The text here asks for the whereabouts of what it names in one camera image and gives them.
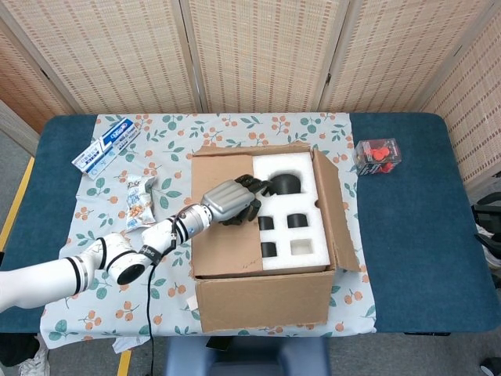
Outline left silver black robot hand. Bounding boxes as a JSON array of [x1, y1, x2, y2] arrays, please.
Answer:
[[201, 175, 275, 228]]

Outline cardboard box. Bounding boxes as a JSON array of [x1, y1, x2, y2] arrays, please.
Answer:
[[189, 143, 362, 334]]

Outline black teapot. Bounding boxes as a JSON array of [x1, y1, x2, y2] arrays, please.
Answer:
[[265, 172, 303, 196]]

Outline white foam insert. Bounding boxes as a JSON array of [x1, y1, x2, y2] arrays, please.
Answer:
[[252, 151, 336, 272]]

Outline crumpled white snack packet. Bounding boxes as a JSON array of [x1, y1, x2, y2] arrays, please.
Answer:
[[124, 174, 157, 234]]

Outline blue white toothpaste box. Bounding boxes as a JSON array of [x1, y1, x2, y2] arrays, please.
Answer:
[[71, 117, 141, 181]]

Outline woven bamboo folding screen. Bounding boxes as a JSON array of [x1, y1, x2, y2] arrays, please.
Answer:
[[0, 0, 501, 197]]

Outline floral print tablecloth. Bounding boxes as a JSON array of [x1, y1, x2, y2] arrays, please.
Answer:
[[38, 112, 379, 352]]

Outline clear box with red items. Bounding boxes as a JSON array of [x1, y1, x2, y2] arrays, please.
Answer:
[[354, 137, 404, 176]]

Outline blue grey chair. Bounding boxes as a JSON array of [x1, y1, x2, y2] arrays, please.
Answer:
[[163, 335, 330, 376]]

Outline white sneaker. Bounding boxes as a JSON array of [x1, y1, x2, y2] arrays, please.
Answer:
[[17, 344, 50, 376]]

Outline dark trouser leg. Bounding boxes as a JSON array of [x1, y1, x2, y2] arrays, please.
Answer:
[[0, 334, 40, 367]]

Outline black device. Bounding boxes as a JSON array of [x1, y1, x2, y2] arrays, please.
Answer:
[[471, 195, 501, 236]]

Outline dark shoe white sole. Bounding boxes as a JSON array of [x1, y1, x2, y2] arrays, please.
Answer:
[[479, 356, 501, 376]]

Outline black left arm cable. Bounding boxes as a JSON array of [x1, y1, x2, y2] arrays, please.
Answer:
[[145, 250, 156, 376]]

